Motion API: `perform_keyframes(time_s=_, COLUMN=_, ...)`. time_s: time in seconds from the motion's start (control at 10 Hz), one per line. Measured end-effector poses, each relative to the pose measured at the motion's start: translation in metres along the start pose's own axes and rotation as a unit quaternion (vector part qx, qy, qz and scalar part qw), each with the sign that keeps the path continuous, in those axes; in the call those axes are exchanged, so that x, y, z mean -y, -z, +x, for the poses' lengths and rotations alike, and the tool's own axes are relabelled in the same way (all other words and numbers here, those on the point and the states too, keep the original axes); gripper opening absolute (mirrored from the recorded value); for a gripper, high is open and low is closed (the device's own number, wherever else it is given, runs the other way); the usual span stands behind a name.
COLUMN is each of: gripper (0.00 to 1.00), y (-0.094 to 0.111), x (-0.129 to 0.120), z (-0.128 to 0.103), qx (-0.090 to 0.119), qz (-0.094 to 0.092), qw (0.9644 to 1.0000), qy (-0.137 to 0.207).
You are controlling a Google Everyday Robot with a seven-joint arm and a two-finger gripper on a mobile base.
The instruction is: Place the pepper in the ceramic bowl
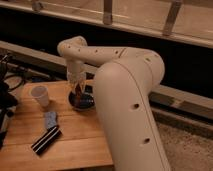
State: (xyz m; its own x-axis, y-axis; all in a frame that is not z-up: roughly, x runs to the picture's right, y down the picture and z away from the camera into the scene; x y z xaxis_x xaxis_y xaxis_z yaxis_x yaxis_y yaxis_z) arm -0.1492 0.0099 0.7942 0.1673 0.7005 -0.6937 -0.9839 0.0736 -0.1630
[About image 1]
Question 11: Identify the black white striped block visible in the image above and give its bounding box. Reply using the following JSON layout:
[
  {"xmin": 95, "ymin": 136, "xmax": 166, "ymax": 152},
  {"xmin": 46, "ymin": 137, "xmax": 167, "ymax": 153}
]
[{"xmin": 31, "ymin": 126, "xmax": 61, "ymax": 155}]

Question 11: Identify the metal window railing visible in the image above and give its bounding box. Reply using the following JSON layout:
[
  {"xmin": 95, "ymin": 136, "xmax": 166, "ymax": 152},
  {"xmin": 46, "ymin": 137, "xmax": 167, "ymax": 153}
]
[{"xmin": 0, "ymin": 0, "xmax": 213, "ymax": 49}]

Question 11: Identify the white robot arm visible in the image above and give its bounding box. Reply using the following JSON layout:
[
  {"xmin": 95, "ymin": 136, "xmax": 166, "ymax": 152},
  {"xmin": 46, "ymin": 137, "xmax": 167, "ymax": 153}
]
[{"xmin": 57, "ymin": 36, "xmax": 171, "ymax": 171}]

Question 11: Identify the dark ceramic bowl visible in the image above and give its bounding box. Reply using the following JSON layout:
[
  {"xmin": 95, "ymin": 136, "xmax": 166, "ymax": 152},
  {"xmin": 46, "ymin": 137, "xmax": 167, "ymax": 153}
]
[{"xmin": 68, "ymin": 93, "xmax": 94, "ymax": 110}]

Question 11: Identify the dark red pepper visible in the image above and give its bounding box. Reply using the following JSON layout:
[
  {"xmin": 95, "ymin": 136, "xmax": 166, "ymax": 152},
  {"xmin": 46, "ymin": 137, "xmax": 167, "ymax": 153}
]
[{"xmin": 75, "ymin": 84, "xmax": 82, "ymax": 105}]

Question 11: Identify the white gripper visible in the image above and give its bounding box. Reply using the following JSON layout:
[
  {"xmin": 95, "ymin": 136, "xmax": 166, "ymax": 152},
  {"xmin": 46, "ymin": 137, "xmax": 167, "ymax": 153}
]
[{"xmin": 67, "ymin": 60, "xmax": 86, "ymax": 94}]

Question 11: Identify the white paper cup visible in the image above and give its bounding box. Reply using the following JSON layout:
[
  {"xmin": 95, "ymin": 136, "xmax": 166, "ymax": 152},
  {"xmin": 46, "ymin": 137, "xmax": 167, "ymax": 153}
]
[{"xmin": 30, "ymin": 86, "xmax": 49, "ymax": 107}]

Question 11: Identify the black cable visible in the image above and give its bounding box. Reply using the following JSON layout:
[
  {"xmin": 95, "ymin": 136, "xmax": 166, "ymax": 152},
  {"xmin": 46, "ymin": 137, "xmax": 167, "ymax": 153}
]
[{"xmin": 3, "ymin": 64, "xmax": 51, "ymax": 93}]

